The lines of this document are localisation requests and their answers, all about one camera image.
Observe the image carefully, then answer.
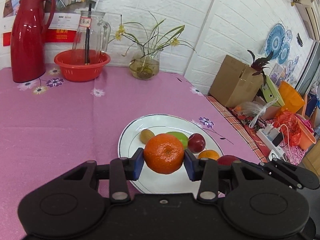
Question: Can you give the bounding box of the red apple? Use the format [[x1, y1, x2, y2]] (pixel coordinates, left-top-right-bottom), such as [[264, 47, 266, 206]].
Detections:
[[217, 155, 240, 165]]

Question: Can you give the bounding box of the red plastic basket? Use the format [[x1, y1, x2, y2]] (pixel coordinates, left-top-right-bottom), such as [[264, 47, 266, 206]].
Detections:
[[54, 49, 111, 82]]

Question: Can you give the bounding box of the green box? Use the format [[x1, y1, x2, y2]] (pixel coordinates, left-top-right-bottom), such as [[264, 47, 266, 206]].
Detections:
[[261, 75, 286, 107]]

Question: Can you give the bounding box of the pink floral tablecloth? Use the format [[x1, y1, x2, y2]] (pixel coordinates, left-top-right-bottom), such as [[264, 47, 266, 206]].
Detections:
[[0, 64, 261, 240]]

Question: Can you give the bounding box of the green jujube fruit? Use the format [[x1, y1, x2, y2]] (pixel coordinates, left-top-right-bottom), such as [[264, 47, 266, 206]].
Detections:
[[165, 131, 189, 148]]

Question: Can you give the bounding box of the red plum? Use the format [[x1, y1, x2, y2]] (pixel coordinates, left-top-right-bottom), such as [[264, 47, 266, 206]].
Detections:
[[187, 133, 206, 153]]

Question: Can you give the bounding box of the white plate with dark rim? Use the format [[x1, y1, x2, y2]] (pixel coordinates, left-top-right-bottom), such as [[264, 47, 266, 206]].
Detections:
[[117, 114, 224, 194]]

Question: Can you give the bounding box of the blue patterned wall decoration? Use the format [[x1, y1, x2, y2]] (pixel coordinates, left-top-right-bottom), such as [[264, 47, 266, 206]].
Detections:
[[261, 23, 292, 65]]

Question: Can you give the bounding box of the plaid cloth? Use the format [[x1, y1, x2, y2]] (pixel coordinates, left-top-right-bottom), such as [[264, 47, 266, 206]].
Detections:
[[206, 95, 268, 163]]

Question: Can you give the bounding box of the clear plastic bag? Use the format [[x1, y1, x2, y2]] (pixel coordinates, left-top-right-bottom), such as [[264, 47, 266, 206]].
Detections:
[[234, 101, 278, 128]]

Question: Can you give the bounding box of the red plastic bag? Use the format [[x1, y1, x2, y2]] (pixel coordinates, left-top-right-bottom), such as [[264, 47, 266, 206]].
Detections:
[[274, 110, 302, 147]]

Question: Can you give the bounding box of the purple leaf plant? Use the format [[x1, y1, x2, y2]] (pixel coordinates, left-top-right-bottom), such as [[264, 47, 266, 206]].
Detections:
[[247, 50, 274, 86]]

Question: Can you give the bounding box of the orange plastic basket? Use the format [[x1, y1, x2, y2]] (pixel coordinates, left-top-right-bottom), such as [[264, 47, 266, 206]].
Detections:
[[295, 114, 316, 151]]

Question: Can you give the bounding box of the white air conditioner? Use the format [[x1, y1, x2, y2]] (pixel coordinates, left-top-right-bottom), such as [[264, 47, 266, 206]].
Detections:
[[295, 0, 320, 40]]

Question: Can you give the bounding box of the black stirring stick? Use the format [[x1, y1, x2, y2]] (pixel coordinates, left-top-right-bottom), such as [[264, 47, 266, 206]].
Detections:
[[84, 3, 91, 66]]

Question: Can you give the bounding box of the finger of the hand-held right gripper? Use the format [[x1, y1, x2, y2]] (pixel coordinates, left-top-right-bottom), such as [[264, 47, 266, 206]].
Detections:
[[259, 159, 320, 190]]

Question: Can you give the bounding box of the smooth orange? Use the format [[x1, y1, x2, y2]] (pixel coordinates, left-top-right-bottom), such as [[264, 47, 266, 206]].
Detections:
[[197, 149, 220, 161]]

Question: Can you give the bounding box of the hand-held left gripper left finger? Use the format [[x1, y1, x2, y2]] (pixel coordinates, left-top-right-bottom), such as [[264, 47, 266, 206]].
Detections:
[[62, 148, 145, 204]]

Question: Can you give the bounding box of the glass vase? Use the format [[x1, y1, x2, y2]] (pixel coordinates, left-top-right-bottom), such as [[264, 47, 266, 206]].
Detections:
[[129, 49, 160, 81]]

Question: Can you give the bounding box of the brown kiwi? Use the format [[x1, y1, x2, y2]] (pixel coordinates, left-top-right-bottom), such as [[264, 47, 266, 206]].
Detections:
[[139, 129, 156, 145]]

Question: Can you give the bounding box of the red thermos jug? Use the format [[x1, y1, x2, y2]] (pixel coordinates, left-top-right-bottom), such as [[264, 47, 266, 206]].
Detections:
[[10, 0, 56, 83]]

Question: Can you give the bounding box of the cardboard box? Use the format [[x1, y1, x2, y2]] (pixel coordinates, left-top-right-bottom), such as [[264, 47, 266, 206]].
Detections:
[[209, 54, 266, 108]]

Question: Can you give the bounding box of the orange plastic bucket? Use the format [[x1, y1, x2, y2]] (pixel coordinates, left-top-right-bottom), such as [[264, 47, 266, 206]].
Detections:
[[278, 81, 305, 113]]

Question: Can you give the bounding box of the glass pitcher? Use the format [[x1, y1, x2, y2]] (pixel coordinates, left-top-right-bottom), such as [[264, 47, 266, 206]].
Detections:
[[72, 11, 111, 55]]

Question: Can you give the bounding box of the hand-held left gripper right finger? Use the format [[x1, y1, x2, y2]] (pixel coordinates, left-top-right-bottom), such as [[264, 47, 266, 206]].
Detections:
[[184, 150, 263, 203]]

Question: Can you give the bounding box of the black power adapter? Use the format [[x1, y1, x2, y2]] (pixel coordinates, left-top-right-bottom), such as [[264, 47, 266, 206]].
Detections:
[[272, 133, 284, 146]]

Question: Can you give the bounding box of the white power strip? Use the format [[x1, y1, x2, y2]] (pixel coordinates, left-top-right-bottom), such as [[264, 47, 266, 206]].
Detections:
[[256, 127, 286, 156]]

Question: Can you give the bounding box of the green plant with yellow flowers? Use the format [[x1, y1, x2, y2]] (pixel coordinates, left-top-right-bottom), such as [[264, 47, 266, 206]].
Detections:
[[109, 11, 197, 58]]

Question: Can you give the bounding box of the dimpled orange mandarin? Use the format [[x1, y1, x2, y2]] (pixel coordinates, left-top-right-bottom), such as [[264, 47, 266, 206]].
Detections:
[[143, 133, 185, 175]]

